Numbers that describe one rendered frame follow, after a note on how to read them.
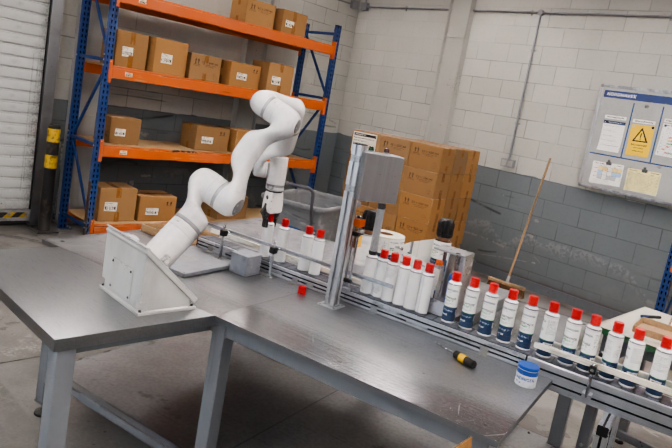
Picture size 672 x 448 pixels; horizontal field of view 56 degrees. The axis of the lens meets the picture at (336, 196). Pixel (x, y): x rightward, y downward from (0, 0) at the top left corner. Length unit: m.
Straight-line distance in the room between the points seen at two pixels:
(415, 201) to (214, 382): 4.04
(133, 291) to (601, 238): 5.36
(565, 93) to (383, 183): 4.78
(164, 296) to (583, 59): 5.59
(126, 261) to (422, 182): 4.18
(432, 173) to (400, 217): 0.56
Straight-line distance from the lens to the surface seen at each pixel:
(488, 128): 7.45
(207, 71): 6.50
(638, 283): 6.78
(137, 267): 2.23
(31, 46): 6.40
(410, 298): 2.55
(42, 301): 2.33
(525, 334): 2.42
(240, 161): 2.44
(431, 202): 6.05
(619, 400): 2.38
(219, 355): 2.37
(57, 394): 2.16
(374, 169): 2.44
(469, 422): 1.92
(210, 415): 2.48
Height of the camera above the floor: 1.65
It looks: 9 degrees down
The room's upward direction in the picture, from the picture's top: 10 degrees clockwise
